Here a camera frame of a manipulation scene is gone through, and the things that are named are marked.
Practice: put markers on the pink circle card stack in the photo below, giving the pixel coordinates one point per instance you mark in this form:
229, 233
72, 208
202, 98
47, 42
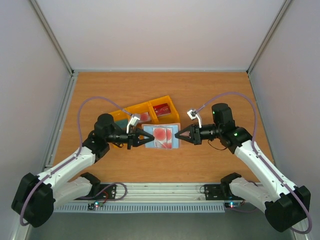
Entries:
145, 117

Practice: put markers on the yellow three-compartment bin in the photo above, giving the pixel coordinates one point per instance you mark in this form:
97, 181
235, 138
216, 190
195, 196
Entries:
148, 107

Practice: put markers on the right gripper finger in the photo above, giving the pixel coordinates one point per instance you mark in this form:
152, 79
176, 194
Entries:
186, 132
186, 138

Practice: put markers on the small circuit board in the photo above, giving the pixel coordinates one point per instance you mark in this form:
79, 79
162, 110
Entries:
94, 206
232, 205

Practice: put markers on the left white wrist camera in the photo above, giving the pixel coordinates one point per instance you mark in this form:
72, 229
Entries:
133, 121

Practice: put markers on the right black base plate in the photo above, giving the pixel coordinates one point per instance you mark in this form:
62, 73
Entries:
215, 192

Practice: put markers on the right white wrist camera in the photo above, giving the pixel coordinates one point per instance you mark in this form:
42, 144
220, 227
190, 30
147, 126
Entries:
194, 115

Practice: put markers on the grey slotted cable duct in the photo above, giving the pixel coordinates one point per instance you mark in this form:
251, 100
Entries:
139, 208

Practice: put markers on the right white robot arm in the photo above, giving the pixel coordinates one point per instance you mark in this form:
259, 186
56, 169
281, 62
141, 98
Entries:
283, 203

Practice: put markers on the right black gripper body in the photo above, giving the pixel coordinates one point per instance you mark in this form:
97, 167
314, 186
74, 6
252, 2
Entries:
197, 134

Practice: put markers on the white pink-circle card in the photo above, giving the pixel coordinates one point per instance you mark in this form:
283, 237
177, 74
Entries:
159, 134

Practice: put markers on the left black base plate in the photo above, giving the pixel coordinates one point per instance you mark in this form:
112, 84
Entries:
104, 192

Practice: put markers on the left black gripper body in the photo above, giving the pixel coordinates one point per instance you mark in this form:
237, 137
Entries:
131, 138

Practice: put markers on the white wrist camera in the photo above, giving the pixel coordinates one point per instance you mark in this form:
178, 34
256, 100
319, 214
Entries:
194, 115
133, 121

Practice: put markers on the aluminium front rail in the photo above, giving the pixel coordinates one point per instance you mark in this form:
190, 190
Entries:
173, 192

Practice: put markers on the pink leather card holder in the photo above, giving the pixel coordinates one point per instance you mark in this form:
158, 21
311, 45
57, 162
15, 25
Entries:
175, 128

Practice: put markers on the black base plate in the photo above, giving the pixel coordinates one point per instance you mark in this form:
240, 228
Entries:
104, 192
215, 192

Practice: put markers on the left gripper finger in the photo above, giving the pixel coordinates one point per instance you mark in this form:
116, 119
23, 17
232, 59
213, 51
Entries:
140, 142
140, 133

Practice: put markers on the left small circuit board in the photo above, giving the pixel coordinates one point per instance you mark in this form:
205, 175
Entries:
94, 206

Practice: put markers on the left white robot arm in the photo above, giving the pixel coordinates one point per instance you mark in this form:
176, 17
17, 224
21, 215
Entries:
38, 195

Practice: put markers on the right small circuit board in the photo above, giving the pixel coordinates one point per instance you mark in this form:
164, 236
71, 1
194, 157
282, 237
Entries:
232, 205

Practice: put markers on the teal VIP card stack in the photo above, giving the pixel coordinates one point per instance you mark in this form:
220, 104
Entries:
122, 123

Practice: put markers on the red card stack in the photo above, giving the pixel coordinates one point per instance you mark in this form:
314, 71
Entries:
162, 110

